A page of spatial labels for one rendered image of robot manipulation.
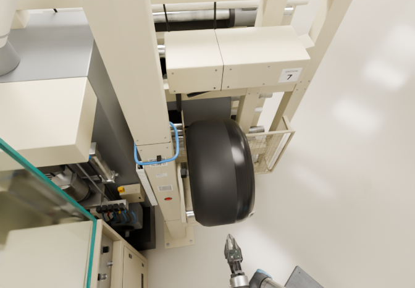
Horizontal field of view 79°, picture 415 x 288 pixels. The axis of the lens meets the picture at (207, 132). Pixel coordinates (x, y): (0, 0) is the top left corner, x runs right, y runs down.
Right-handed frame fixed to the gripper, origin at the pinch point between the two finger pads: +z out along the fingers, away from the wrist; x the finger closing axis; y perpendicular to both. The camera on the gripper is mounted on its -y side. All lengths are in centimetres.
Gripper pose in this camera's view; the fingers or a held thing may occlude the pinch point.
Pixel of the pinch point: (229, 237)
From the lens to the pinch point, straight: 149.2
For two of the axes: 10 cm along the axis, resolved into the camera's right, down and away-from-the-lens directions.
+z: -1.4, -7.4, 6.5
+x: -9.9, 1.0, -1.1
